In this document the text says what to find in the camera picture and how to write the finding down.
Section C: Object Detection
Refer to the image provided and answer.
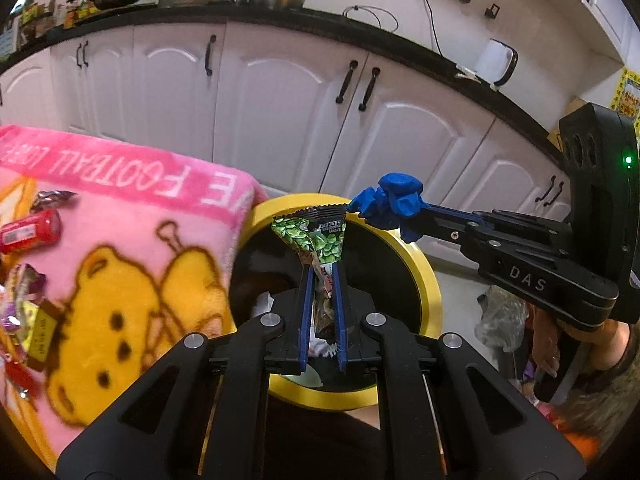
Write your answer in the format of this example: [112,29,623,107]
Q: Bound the blue glove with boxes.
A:
[347,172,428,243]

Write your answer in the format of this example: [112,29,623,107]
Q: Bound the green snack packet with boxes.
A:
[271,204,346,344]

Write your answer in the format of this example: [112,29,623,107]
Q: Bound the yellow snack box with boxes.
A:
[21,298,62,372]

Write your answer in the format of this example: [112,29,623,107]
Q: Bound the red sausage stick wrapper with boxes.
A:
[1,209,62,255]

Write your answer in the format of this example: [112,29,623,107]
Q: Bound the red long snack wrapper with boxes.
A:
[1,351,39,402]

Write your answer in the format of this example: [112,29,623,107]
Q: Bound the yellow rimmed black trash bin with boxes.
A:
[230,193,442,412]

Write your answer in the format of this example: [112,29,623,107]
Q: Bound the black kitchen countertop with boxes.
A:
[1,3,564,169]

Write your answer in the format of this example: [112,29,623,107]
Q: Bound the white kitchen cabinets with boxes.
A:
[1,23,570,220]

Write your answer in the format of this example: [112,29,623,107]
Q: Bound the right hand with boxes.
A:
[527,304,639,405]

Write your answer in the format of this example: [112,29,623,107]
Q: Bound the clear plastic bag on floor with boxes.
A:
[474,285,529,353]

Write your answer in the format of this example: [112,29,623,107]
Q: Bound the white electric kettle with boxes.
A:
[474,38,518,90]

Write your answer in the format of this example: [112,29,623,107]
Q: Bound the pink cartoon bear blanket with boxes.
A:
[1,125,267,467]

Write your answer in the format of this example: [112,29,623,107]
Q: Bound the dark foil candy wrapper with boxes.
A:
[29,190,76,214]

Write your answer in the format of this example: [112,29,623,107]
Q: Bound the purple candy wrapper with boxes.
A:
[1,263,47,334]

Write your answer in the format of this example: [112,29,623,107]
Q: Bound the white coiled cable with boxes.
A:
[342,4,400,35]

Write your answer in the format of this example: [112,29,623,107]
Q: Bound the black power cable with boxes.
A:
[422,0,444,57]

